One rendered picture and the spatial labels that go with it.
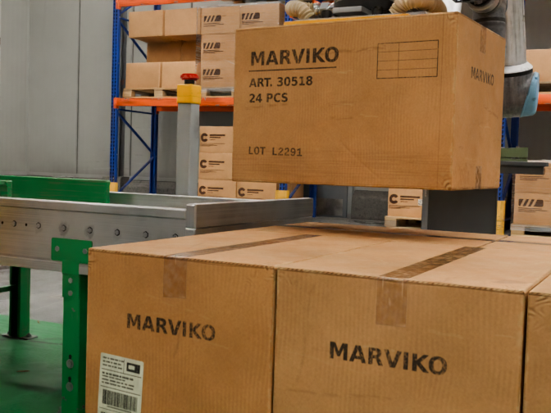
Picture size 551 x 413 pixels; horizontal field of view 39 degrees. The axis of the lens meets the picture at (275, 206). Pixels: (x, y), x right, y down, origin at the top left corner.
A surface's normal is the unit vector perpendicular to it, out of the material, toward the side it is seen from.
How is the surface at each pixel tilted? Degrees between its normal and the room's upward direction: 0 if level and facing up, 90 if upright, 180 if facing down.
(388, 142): 90
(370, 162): 90
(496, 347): 90
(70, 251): 90
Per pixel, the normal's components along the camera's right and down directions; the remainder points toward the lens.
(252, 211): 0.89, 0.05
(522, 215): -0.44, 0.04
